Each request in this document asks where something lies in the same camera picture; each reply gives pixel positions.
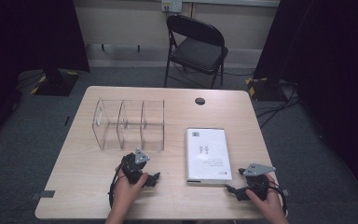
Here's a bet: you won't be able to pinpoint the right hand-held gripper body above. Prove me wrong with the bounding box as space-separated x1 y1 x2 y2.
243 162 277 201

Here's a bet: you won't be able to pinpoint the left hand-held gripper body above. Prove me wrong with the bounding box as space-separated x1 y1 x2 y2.
121 148 151 185

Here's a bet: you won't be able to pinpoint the white book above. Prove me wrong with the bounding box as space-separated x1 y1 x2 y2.
185 127 234 187

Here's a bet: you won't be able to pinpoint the clear acrylic divider rack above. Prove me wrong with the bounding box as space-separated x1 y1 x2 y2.
90 97 166 153

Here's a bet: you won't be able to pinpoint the person's left hand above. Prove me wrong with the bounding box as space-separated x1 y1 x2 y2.
113 167 150 209

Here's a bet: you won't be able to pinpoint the person's right hand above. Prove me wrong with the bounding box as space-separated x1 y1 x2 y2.
245 173 286 219

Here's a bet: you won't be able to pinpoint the stand base with yellow-black tape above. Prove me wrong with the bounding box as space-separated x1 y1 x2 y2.
30 68 81 97
244 77 282 103

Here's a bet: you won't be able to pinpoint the black folding chair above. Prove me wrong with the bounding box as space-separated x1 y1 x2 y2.
163 13 229 91

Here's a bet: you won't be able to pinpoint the dark curtain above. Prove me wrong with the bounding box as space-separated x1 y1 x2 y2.
0 0 90 147
253 0 358 201

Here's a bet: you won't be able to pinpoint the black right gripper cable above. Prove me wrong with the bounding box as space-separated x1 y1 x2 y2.
268 177 289 217

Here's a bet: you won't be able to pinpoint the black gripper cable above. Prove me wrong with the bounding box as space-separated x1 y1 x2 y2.
107 154 129 210
268 177 289 217

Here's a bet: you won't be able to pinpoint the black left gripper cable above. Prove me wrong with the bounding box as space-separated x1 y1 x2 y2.
107 154 129 210

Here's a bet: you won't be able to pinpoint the black floor cables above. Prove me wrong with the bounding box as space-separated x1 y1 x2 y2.
254 79 301 130

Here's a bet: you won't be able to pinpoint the white wall power outlet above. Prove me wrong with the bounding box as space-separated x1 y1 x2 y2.
160 0 184 14

